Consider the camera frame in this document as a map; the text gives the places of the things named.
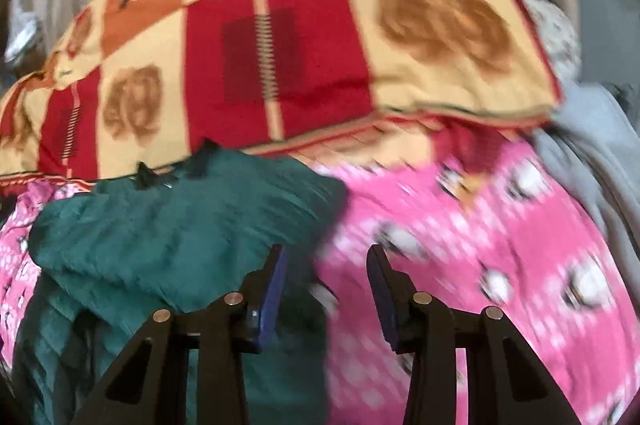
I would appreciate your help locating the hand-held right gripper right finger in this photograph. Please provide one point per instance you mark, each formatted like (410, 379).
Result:
(382, 295)

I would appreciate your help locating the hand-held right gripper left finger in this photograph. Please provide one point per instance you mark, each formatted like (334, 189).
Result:
(272, 295)

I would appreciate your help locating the green puffer jacket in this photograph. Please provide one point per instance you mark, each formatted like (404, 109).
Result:
(175, 230)

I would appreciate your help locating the pink penguin-print blanket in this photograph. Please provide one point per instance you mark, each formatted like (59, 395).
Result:
(500, 230)

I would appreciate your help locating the red yellow rose-print quilt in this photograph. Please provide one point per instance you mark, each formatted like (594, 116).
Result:
(310, 55)

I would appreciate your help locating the grey sweatpants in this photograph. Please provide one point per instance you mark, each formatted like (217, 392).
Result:
(590, 145)

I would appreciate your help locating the white floral bed sheet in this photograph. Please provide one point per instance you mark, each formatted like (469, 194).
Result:
(555, 35)

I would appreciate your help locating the white refrigerator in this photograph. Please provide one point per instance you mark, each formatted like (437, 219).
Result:
(605, 15)

